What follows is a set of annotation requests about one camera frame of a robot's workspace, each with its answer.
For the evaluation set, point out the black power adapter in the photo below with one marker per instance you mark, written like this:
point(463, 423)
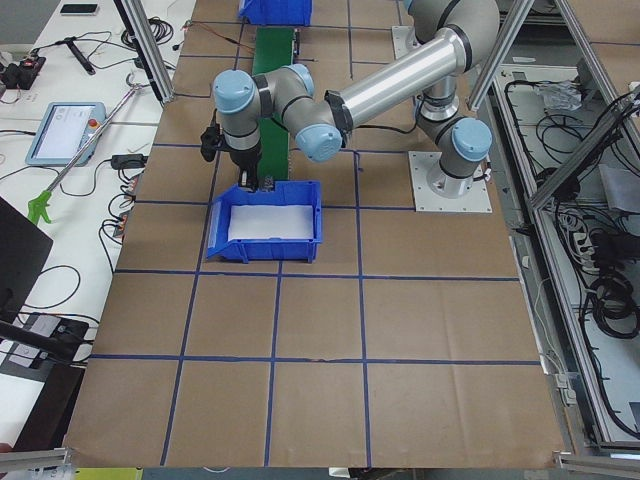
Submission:
point(128, 161)

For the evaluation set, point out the green conveyor belt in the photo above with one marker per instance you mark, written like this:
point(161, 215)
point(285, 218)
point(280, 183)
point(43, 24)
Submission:
point(274, 48)

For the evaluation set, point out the red push button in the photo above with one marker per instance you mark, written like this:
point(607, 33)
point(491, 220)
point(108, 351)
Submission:
point(266, 184)

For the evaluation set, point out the teach pendant tablet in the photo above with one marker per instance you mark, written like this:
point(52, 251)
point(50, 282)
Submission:
point(65, 128)

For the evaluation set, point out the blue bin with buttons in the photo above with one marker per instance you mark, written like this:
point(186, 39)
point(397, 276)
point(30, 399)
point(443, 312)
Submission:
point(286, 193)

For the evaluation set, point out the green handled reach grabber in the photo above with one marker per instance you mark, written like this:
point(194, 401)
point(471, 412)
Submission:
point(37, 207)

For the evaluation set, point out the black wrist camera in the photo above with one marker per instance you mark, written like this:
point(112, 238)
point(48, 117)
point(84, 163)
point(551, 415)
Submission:
point(210, 141)

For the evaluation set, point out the blue empty bin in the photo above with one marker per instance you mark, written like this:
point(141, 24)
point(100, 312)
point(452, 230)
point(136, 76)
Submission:
point(276, 12)

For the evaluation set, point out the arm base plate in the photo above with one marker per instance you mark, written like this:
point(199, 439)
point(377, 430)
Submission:
point(405, 43)
point(436, 192)

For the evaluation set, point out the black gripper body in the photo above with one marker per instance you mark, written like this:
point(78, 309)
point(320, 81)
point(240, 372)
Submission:
point(245, 161)

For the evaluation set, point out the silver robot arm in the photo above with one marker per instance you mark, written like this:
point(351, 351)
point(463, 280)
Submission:
point(452, 36)

